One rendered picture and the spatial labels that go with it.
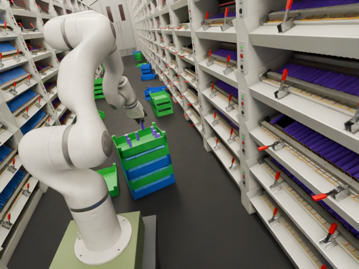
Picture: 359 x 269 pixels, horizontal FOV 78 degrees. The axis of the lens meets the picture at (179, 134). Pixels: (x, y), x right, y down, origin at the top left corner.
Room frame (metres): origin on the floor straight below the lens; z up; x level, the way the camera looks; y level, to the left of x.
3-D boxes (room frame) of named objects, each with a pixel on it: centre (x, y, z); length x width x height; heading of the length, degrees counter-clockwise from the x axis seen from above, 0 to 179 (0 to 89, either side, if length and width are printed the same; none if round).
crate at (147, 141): (1.27, 0.26, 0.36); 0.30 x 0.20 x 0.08; 112
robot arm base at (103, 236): (0.54, 0.31, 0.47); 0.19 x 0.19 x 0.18
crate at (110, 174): (1.33, 0.60, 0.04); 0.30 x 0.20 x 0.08; 11
